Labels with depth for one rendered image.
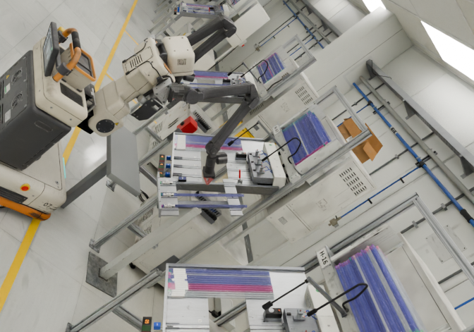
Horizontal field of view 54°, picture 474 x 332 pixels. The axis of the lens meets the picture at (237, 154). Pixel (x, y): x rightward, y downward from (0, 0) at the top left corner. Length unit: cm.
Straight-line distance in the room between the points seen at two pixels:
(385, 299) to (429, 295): 24
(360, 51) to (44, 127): 459
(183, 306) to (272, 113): 261
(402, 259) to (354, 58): 423
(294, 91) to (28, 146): 256
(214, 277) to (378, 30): 460
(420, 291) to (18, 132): 205
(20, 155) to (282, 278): 150
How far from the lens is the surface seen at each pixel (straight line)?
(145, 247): 303
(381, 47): 643
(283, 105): 444
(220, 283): 234
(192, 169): 318
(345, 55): 630
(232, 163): 331
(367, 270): 223
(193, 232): 327
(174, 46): 265
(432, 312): 224
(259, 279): 240
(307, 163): 303
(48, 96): 244
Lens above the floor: 188
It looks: 14 degrees down
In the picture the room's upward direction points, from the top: 54 degrees clockwise
